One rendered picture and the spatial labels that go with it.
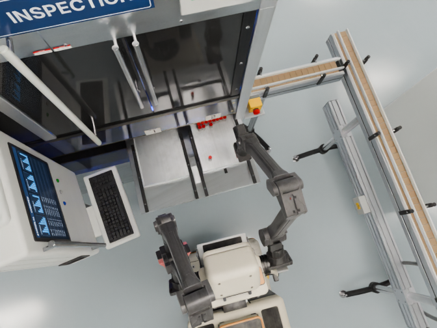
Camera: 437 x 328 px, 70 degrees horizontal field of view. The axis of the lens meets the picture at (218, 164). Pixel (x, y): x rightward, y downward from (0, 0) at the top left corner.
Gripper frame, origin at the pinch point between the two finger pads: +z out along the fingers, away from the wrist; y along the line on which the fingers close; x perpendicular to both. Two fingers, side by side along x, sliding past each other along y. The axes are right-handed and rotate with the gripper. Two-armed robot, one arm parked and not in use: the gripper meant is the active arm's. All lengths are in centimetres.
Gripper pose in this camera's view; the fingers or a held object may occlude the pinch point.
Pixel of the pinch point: (240, 155)
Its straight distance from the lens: 163.9
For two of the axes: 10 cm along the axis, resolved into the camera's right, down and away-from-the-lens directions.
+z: -0.4, 2.4, 9.7
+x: -9.6, 2.5, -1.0
